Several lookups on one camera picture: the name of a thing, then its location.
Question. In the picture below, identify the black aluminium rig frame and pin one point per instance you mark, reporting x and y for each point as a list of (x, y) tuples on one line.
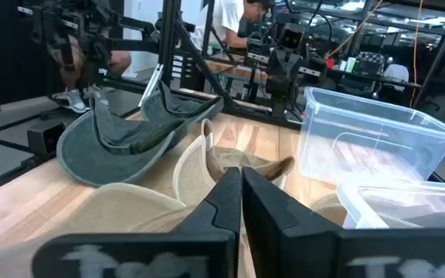
[(168, 46)]

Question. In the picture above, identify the black table-level camera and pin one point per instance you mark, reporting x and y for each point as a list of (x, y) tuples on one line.
[(45, 137)]

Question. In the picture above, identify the clear plastic storage bin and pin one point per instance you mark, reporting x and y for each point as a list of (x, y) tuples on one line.
[(400, 201), (361, 127)]

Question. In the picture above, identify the white cup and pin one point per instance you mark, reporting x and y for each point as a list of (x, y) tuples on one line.
[(342, 65)]

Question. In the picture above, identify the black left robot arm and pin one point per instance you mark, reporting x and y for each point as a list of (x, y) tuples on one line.
[(280, 90)]

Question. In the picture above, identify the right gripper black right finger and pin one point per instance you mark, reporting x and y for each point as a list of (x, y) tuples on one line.
[(284, 247)]

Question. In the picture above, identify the blue-grey bucket hat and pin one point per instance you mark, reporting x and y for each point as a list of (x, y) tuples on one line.
[(91, 162)]

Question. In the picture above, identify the white office chair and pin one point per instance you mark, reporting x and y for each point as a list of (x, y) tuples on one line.
[(396, 72)]

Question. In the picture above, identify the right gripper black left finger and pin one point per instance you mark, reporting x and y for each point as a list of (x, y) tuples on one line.
[(207, 247)]

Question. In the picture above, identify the person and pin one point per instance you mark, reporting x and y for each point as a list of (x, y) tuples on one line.
[(118, 60), (226, 19)]

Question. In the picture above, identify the green and white container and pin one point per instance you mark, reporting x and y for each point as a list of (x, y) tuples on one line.
[(350, 63)]

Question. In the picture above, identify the white slanted bar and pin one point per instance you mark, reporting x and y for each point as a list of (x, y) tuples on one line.
[(151, 85)]

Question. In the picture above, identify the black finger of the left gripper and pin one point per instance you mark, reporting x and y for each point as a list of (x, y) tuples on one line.
[(258, 57), (310, 71)]

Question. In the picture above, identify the red cup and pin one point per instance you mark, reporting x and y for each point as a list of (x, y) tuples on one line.
[(330, 63)]

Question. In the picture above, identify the checkered office chair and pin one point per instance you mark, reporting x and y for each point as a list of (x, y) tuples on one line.
[(370, 62)]

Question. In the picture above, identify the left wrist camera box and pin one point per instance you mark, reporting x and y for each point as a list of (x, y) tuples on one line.
[(292, 38)]

